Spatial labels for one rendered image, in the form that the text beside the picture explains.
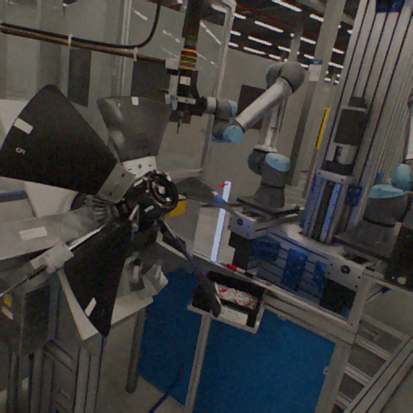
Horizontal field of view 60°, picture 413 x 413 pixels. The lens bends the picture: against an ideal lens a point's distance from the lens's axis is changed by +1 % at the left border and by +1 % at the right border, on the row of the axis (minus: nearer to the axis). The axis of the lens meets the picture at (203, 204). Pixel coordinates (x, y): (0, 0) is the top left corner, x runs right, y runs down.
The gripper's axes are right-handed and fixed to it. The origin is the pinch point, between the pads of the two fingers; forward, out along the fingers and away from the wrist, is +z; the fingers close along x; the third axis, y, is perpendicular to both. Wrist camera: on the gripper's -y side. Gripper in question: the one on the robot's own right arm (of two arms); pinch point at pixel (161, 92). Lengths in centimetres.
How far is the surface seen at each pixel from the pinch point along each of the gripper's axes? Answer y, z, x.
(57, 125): 1, 38, -72
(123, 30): -19.8, 15.8, 23.0
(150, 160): 10, 14, -62
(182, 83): -12, 9, -61
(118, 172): 11, 24, -71
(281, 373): 80, -42, -80
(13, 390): 120, 50, -43
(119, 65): -5.3, 15.8, 21.0
